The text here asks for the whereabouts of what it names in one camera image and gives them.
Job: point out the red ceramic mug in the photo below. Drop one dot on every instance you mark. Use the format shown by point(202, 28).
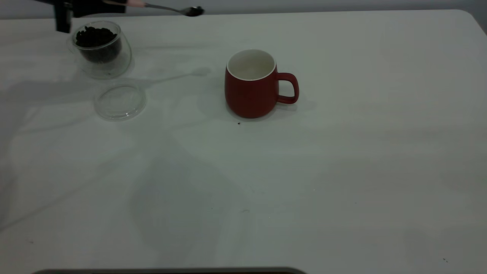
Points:
point(251, 95)

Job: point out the dark coffee beans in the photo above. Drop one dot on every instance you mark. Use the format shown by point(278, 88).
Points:
point(97, 36)

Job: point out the clear double-wall glass cup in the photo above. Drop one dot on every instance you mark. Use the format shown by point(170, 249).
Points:
point(102, 68)

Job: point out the clear round glass lid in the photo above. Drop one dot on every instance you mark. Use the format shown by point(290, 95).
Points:
point(121, 102)

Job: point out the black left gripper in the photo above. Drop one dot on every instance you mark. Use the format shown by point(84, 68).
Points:
point(62, 15)

